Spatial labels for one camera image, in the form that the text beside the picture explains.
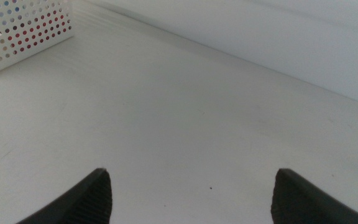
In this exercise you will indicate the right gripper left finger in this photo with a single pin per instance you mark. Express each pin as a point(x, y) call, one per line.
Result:
point(85, 205)

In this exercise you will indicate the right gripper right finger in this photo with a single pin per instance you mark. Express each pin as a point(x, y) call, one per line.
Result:
point(300, 205)

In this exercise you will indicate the white perforated plastic basket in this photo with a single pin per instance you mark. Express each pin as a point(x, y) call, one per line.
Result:
point(26, 34)

